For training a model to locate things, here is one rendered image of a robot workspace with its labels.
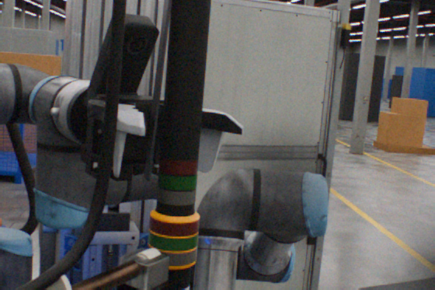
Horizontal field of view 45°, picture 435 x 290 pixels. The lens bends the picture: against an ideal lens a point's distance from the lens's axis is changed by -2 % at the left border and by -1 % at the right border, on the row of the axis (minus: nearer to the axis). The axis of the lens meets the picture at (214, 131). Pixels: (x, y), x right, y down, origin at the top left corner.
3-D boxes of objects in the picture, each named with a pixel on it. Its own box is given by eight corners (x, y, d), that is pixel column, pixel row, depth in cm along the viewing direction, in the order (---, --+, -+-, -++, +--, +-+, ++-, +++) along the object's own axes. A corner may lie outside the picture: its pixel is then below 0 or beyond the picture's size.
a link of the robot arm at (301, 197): (233, 239, 146) (254, 156, 97) (287, 244, 146) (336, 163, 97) (231, 284, 140) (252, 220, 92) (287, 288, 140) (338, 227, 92)
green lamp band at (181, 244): (179, 256, 44) (180, 241, 44) (137, 242, 46) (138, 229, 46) (207, 242, 48) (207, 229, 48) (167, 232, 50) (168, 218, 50)
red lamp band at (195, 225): (180, 240, 44) (181, 226, 44) (138, 228, 46) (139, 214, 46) (207, 228, 48) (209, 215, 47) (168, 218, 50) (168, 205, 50)
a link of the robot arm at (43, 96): (79, 134, 76) (82, 74, 75) (110, 148, 67) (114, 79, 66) (23, 134, 71) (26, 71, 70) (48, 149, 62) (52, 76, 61)
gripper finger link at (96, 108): (143, 130, 46) (134, 118, 54) (144, 110, 45) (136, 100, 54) (86, 127, 44) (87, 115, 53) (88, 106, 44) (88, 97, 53)
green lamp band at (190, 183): (182, 193, 44) (183, 178, 44) (149, 185, 46) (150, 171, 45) (203, 186, 47) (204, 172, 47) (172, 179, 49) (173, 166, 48)
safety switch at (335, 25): (332, 68, 263) (337, 20, 260) (327, 68, 267) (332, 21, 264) (346, 70, 267) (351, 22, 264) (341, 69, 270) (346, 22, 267)
